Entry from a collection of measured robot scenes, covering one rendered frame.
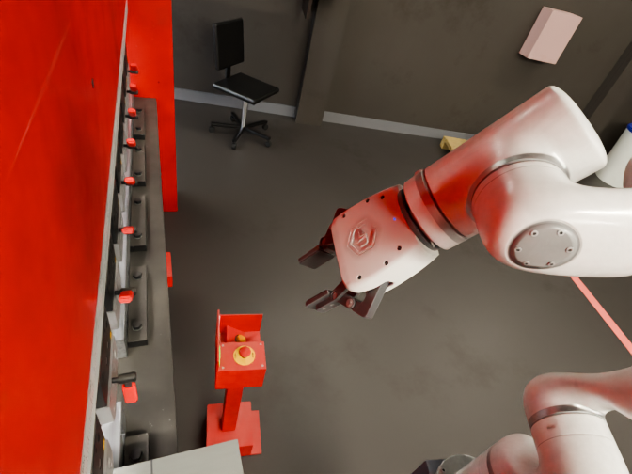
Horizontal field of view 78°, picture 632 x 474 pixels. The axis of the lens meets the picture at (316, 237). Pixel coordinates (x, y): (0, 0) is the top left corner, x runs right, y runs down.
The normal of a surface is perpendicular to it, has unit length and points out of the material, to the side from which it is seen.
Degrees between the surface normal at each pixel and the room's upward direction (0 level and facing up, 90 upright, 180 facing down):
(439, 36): 90
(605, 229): 70
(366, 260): 60
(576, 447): 38
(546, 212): 53
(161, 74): 90
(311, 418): 0
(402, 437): 0
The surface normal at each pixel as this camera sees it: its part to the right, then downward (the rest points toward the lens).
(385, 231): -0.66, -0.31
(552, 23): 0.11, 0.68
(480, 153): -0.71, -0.50
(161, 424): 0.21, -0.73
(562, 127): -0.54, 0.11
